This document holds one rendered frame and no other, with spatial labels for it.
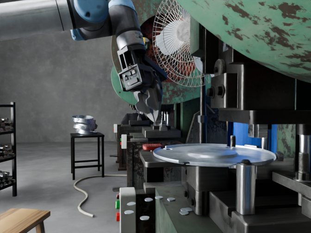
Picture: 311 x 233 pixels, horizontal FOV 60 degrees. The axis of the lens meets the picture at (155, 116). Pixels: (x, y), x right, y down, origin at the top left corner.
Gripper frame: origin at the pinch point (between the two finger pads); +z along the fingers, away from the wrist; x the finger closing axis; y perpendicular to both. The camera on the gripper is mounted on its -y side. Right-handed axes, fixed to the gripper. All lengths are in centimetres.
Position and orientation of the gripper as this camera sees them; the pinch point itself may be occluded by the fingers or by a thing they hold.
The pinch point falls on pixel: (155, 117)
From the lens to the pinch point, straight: 76.0
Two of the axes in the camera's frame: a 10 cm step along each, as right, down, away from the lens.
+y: -5.5, 0.3, -8.3
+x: 7.9, -3.0, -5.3
